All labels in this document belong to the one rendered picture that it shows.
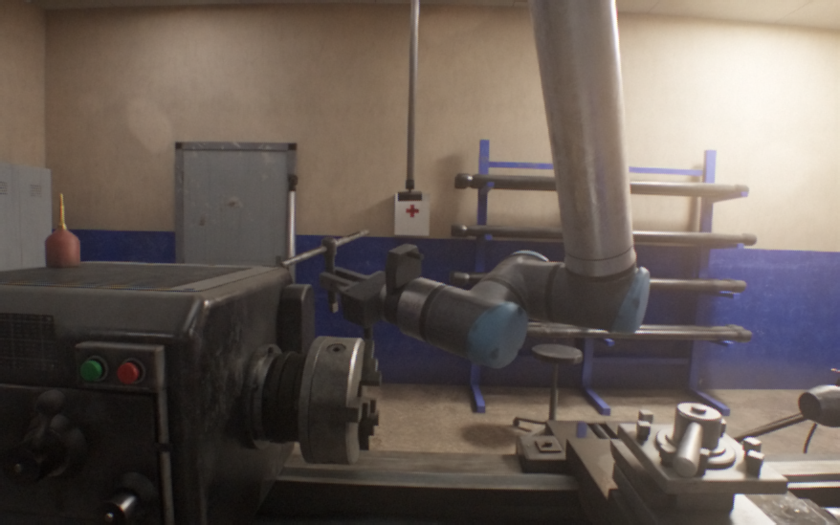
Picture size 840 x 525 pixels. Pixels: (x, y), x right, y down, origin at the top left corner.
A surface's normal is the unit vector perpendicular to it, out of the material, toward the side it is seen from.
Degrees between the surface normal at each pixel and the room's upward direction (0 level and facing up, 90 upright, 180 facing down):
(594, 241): 116
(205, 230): 90
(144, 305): 45
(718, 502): 90
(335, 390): 60
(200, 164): 90
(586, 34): 112
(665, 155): 90
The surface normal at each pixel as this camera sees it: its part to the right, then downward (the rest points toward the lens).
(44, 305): 0.01, -0.65
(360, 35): -0.01, 0.08
